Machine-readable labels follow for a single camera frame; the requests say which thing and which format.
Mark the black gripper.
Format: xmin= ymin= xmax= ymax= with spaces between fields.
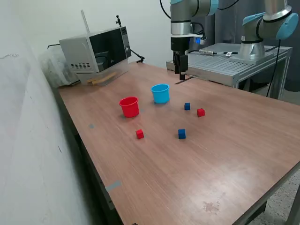
xmin=170 ymin=37 xmax=190 ymax=81

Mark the aluminium robot base platform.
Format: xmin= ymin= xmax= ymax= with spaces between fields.
xmin=165 ymin=43 xmax=293 ymax=100

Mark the black tape strip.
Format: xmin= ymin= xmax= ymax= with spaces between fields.
xmin=174 ymin=76 xmax=194 ymax=85

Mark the blue plastic cup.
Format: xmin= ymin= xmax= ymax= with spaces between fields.
xmin=150 ymin=83 xmax=170 ymax=105

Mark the red plastic cup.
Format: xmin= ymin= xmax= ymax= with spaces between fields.
xmin=119 ymin=96 xmax=140 ymax=118

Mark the tan wooden stick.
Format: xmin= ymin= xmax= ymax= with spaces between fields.
xmin=86 ymin=71 xmax=117 ymax=83
xmin=91 ymin=78 xmax=111 ymax=85

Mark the clear acrylic stand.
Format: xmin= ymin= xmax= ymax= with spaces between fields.
xmin=76 ymin=61 xmax=129 ymax=86

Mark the silver microwave oven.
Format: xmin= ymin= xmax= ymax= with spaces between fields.
xmin=59 ymin=26 xmax=132 ymax=74

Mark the white thin rod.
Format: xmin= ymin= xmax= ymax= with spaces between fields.
xmin=81 ymin=9 xmax=91 ymax=33

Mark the grey tape strip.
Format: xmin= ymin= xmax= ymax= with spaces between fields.
xmin=105 ymin=180 xmax=122 ymax=192

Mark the metal connector with tagged cable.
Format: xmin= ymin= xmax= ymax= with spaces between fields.
xmin=198 ymin=49 xmax=239 ymax=57

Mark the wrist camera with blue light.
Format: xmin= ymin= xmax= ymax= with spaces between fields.
xmin=193 ymin=35 xmax=207 ymax=45

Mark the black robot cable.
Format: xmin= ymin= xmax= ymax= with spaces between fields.
xmin=159 ymin=0 xmax=240 ymax=20

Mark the black base power cable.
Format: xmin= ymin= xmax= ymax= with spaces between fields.
xmin=266 ymin=39 xmax=282 ymax=97

